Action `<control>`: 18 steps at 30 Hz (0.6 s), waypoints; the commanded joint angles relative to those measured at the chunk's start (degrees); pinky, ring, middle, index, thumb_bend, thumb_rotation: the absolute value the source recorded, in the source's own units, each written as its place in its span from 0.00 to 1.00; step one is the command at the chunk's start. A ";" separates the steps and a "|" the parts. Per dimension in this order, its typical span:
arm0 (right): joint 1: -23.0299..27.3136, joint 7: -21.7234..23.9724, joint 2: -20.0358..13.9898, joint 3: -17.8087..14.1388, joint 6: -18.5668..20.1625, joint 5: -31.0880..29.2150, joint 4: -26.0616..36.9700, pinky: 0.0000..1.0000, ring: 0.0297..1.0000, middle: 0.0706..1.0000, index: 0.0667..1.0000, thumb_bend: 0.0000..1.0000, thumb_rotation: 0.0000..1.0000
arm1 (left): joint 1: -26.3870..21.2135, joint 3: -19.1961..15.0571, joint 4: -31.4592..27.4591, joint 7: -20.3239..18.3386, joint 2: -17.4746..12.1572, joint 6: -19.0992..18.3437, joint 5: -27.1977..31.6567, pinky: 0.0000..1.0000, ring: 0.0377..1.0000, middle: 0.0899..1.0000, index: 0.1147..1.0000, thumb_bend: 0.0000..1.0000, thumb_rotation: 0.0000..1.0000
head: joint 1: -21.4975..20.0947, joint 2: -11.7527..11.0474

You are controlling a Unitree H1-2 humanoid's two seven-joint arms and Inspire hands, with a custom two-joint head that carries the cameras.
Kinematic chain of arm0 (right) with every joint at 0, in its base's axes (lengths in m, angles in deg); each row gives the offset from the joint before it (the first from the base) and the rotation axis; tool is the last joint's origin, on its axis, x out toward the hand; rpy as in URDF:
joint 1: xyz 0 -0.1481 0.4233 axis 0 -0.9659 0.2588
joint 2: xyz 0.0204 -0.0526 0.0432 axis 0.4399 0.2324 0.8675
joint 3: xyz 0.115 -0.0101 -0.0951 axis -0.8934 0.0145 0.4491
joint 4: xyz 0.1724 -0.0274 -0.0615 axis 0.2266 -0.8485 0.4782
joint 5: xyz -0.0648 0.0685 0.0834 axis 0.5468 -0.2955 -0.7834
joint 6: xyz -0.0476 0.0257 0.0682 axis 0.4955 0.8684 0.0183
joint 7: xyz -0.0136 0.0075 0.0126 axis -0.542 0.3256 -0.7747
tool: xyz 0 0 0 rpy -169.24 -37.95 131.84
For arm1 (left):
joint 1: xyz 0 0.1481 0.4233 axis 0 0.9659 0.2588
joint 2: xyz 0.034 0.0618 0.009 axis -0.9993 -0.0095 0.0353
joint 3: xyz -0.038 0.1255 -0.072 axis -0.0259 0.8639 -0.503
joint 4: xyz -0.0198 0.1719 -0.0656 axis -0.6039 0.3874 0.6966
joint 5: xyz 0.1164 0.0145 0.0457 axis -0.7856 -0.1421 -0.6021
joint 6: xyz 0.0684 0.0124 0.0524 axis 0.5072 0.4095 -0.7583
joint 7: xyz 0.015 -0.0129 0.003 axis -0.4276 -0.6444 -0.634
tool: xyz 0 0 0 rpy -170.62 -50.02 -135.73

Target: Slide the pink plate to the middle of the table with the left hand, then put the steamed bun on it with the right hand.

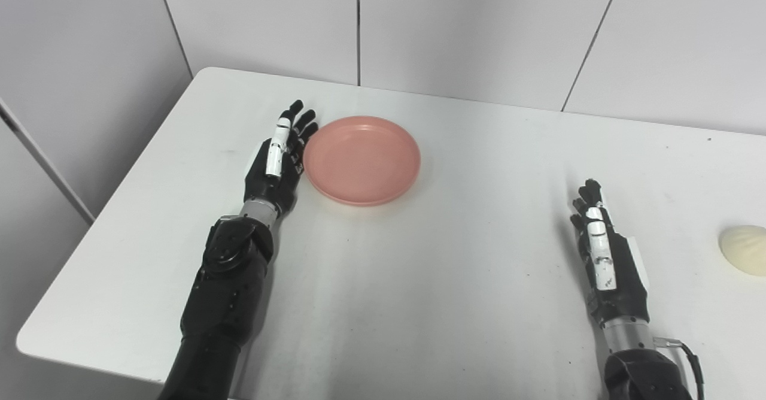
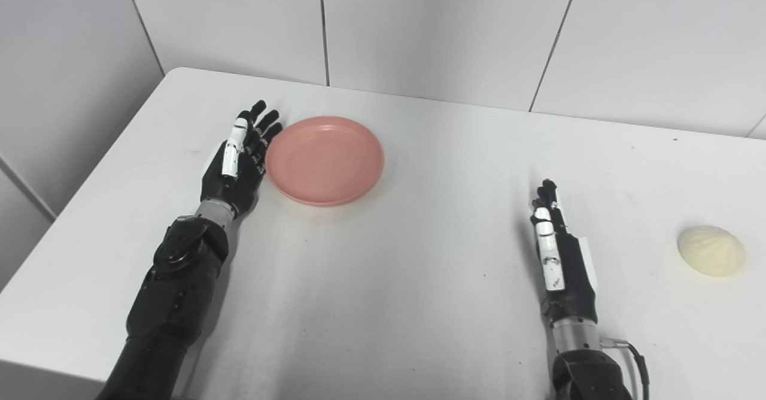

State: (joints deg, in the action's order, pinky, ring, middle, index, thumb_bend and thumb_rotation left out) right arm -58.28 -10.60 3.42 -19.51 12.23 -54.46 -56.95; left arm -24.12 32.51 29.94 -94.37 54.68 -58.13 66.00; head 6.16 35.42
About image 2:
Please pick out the white steamed bun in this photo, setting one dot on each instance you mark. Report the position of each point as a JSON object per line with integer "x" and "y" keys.
{"x": 711, "y": 251}

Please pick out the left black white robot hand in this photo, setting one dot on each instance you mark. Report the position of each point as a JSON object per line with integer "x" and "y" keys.
{"x": 236, "y": 166}

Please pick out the pink round plate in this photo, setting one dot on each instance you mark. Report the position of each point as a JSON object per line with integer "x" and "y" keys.
{"x": 324, "y": 160}

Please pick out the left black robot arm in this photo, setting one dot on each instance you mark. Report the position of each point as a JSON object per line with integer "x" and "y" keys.
{"x": 173, "y": 304}

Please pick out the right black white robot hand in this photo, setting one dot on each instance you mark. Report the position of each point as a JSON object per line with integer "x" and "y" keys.
{"x": 562, "y": 268}

